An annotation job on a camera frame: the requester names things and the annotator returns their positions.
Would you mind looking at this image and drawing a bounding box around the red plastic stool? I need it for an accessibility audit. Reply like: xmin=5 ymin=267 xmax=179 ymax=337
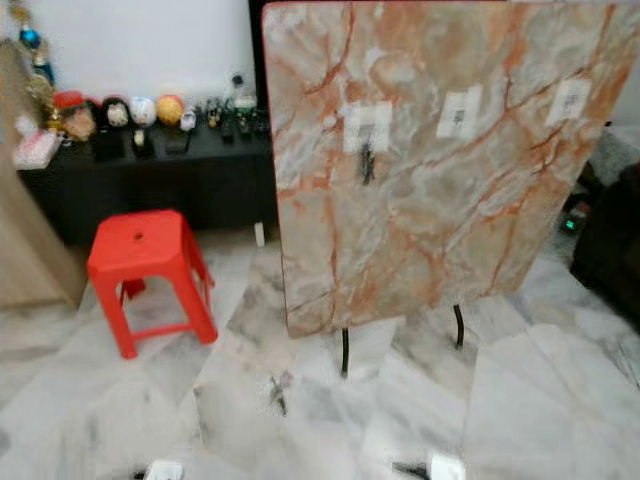
xmin=86 ymin=209 xmax=220 ymax=360

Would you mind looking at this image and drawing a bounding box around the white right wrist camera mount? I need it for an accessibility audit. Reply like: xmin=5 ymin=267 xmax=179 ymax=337
xmin=429 ymin=454 xmax=467 ymax=480

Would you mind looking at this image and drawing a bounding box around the black low console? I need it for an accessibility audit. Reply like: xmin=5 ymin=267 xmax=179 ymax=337
xmin=15 ymin=105 xmax=278 ymax=247

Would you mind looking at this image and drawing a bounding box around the light wooden cabinet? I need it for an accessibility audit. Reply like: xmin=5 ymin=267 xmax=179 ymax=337
xmin=0 ymin=40 xmax=90 ymax=312

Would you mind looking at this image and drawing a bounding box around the black television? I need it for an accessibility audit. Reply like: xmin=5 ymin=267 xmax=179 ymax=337
xmin=247 ymin=0 xmax=273 ymax=107

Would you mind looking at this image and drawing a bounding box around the black-haired round figurine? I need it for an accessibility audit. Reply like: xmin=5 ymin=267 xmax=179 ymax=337
xmin=96 ymin=96 xmax=130 ymax=129

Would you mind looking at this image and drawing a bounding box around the white adhesive wall hook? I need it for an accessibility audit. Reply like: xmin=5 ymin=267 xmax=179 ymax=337
xmin=435 ymin=84 xmax=484 ymax=140
xmin=545 ymin=77 xmax=592 ymax=127
xmin=342 ymin=99 xmax=394 ymax=155

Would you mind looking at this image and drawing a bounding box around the clear white bottle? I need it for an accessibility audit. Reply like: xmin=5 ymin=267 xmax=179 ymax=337
xmin=227 ymin=74 xmax=257 ymax=110

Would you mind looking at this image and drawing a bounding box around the orange veined marble board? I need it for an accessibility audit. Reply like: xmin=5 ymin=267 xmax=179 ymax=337
xmin=261 ymin=0 xmax=640 ymax=339

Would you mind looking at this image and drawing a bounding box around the gold and blue trophy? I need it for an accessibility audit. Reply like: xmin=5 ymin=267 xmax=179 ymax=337
xmin=7 ymin=0 xmax=59 ymax=128

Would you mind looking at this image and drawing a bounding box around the black metal board leg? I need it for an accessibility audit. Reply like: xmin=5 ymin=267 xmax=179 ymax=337
xmin=452 ymin=304 xmax=467 ymax=350
xmin=339 ymin=327 xmax=352 ymax=380

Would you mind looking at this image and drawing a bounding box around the red-lidded clear jar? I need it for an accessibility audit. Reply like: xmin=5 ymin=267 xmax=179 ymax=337
xmin=51 ymin=89 xmax=97 ymax=142

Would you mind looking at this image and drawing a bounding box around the black box with green light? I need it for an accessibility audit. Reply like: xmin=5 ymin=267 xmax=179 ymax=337
xmin=563 ymin=163 xmax=640 ymax=328

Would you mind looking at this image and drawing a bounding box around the pink white tissue pack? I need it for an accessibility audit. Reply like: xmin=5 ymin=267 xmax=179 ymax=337
xmin=11 ymin=127 xmax=64 ymax=170

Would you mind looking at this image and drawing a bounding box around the short black remote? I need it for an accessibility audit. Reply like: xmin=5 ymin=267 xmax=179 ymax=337
xmin=162 ymin=131 xmax=192 ymax=155

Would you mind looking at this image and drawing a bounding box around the black tape dispenser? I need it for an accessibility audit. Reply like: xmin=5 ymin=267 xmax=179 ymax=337
xmin=131 ymin=129 xmax=157 ymax=159

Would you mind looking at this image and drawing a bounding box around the black flat wallet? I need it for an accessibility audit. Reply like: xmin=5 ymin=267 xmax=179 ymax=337
xmin=91 ymin=129 xmax=127 ymax=162

